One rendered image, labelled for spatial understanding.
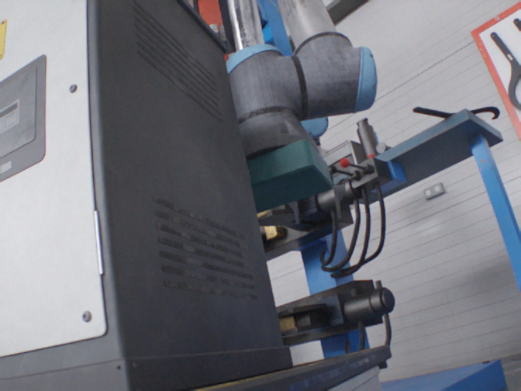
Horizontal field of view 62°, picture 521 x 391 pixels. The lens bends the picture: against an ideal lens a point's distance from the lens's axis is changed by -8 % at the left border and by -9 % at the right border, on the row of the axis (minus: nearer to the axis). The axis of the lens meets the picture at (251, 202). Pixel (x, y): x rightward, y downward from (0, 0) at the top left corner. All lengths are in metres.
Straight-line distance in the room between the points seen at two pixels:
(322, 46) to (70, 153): 0.77
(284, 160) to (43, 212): 0.57
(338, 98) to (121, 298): 0.78
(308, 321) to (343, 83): 1.06
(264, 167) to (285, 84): 0.20
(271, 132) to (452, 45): 3.30
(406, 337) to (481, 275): 0.81
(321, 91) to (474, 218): 2.82
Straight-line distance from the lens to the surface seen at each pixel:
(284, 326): 1.88
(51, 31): 0.52
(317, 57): 1.06
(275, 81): 1.01
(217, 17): 2.52
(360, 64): 1.06
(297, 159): 0.89
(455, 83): 4.00
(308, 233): 2.18
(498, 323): 3.68
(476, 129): 1.97
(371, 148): 2.07
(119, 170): 0.40
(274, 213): 1.90
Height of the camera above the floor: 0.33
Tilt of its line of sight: 20 degrees up
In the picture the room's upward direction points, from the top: 11 degrees counter-clockwise
